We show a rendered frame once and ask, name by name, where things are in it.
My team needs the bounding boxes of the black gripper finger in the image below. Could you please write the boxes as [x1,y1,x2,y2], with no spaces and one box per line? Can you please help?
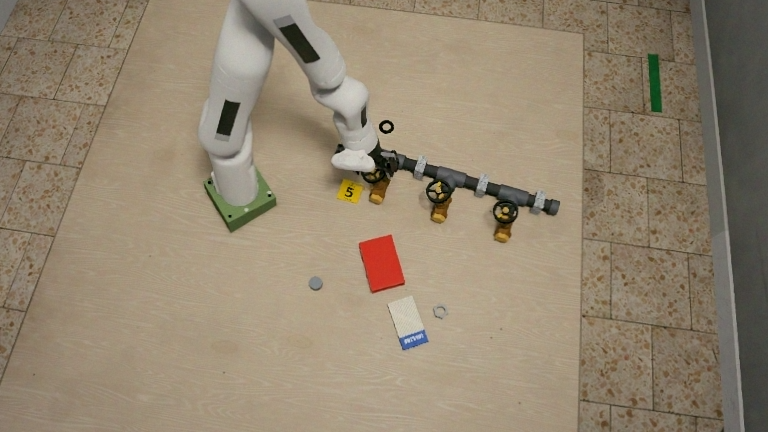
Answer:
[335,144,360,175]
[374,150,400,179]

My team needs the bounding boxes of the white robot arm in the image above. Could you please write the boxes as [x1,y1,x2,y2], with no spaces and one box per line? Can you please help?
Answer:
[198,0,378,206]

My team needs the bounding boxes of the grey pipe manifold with three valves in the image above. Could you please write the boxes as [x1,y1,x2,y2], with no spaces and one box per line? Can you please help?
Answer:
[361,153,560,242]

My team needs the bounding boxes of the small grey hex nut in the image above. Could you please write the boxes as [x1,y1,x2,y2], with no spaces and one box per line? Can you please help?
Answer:
[433,303,448,319]

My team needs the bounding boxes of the grey round disc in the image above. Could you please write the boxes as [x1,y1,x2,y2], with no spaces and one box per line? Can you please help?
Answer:
[309,276,323,291]

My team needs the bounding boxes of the red flat rectangular block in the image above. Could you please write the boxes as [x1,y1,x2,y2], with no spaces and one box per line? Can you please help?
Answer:
[359,235,405,293]

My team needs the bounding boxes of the black rubber ring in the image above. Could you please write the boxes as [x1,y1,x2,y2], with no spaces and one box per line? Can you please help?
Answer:
[379,120,394,134]

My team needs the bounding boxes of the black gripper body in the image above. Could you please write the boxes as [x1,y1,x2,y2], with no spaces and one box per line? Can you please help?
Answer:
[367,139,384,163]

